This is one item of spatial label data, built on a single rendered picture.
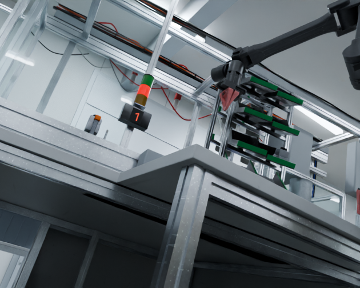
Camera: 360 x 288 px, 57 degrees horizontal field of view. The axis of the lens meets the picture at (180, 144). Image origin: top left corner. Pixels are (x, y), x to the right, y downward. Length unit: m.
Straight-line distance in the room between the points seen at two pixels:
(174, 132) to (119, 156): 4.55
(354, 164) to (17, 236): 2.64
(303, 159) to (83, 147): 1.90
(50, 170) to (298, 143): 2.02
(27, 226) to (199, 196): 2.46
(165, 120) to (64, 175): 4.67
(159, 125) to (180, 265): 4.90
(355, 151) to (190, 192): 2.37
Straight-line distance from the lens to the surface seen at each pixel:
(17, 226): 2.98
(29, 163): 0.91
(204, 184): 0.62
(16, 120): 1.01
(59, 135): 1.00
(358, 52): 0.94
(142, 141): 5.23
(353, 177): 2.80
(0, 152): 0.91
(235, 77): 1.26
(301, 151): 2.62
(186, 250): 0.59
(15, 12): 1.55
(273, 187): 0.71
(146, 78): 1.47
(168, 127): 5.52
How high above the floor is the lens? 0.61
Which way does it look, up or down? 23 degrees up
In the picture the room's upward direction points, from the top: 16 degrees clockwise
